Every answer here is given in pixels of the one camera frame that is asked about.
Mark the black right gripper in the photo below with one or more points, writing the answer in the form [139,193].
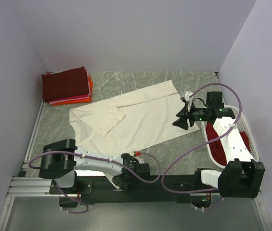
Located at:
[184,114]

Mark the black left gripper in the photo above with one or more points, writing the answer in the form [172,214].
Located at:
[123,185]

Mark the white t shirt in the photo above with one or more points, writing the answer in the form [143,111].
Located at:
[129,122]

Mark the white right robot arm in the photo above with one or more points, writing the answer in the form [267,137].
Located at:
[215,112]

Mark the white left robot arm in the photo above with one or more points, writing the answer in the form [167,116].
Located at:
[63,167]

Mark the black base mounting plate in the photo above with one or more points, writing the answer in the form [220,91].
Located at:
[98,189]

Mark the red t shirt in basket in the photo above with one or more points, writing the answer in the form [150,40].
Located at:
[216,147]

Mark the pink folded shirt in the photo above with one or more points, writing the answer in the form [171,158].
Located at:
[73,98]

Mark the orange folded shirt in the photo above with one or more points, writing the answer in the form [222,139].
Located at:
[87,96]

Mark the lilac folded shirt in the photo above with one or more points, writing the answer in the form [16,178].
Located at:
[54,103]

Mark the dark red folded shirt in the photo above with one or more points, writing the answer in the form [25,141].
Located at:
[66,84]

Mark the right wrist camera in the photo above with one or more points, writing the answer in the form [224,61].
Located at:
[186,96]

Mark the aluminium rail frame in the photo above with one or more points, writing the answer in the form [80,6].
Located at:
[30,187]

